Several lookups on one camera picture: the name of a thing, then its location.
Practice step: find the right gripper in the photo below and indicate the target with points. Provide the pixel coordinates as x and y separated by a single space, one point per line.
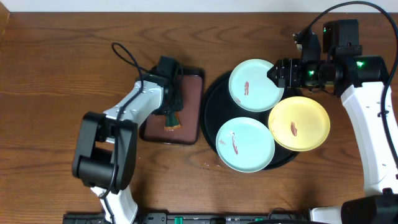
283 65

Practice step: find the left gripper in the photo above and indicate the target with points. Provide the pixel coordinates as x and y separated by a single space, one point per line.
171 111

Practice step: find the light blue plate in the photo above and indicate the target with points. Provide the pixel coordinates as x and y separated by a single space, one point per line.
250 87
245 144

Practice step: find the yellow plate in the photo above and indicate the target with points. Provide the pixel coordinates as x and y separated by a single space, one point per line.
299 123

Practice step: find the green and orange sponge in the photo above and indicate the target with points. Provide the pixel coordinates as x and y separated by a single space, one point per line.
172 121

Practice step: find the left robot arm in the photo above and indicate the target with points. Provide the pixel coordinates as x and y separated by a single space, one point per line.
105 154

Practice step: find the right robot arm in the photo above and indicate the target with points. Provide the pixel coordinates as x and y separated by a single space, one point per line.
362 83

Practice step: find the black rectangular water tray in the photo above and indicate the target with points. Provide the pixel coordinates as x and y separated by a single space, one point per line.
154 130

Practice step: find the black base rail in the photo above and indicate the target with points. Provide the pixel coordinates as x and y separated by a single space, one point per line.
163 218

